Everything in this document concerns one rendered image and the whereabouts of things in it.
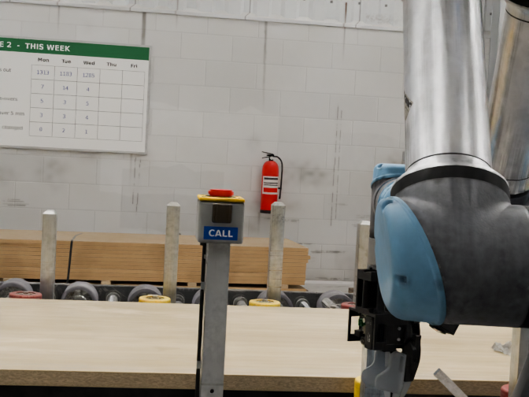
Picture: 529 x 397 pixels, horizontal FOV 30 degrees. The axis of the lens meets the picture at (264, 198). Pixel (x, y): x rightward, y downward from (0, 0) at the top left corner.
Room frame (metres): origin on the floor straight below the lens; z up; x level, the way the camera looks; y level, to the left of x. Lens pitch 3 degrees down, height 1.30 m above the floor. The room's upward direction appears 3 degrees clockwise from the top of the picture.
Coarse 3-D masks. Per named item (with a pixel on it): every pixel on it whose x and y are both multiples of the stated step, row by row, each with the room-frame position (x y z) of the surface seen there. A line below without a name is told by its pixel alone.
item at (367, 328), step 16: (368, 272) 1.42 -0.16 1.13; (368, 288) 1.43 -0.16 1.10; (368, 304) 1.44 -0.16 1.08; (384, 304) 1.43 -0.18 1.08; (368, 320) 1.42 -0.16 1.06; (384, 320) 1.41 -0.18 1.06; (400, 320) 1.42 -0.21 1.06; (352, 336) 1.46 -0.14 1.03; (368, 336) 1.42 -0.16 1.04; (384, 336) 1.41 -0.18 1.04; (400, 336) 1.43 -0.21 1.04
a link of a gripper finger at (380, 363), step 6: (378, 354) 1.47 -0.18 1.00; (384, 354) 1.47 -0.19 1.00; (378, 360) 1.47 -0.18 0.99; (384, 360) 1.47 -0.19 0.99; (372, 366) 1.46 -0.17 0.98; (378, 366) 1.47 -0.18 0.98; (384, 366) 1.47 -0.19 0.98; (366, 372) 1.46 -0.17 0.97; (372, 372) 1.46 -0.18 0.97; (378, 372) 1.47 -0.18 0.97; (366, 378) 1.46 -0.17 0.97; (372, 378) 1.46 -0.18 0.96; (372, 384) 1.46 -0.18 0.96; (390, 396) 1.46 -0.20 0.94
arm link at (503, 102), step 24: (528, 0) 1.15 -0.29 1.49; (504, 24) 1.21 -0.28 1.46; (528, 24) 1.17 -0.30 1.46; (504, 48) 1.21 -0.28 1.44; (528, 48) 1.19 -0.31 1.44; (504, 72) 1.22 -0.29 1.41; (528, 72) 1.20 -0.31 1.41; (504, 96) 1.23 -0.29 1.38; (528, 96) 1.22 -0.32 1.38; (504, 120) 1.25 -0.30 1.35; (528, 120) 1.24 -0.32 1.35; (504, 144) 1.26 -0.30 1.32; (528, 144) 1.26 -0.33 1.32; (504, 168) 1.28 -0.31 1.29; (528, 168) 1.28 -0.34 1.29; (528, 192) 1.31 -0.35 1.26
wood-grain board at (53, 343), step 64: (0, 320) 2.10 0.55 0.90; (64, 320) 2.14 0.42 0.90; (128, 320) 2.18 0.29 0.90; (192, 320) 2.22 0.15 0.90; (256, 320) 2.27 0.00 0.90; (320, 320) 2.31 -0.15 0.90; (0, 384) 1.66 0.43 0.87; (64, 384) 1.68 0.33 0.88; (128, 384) 1.69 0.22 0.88; (192, 384) 1.70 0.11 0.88; (256, 384) 1.72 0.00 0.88; (320, 384) 1.73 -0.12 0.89
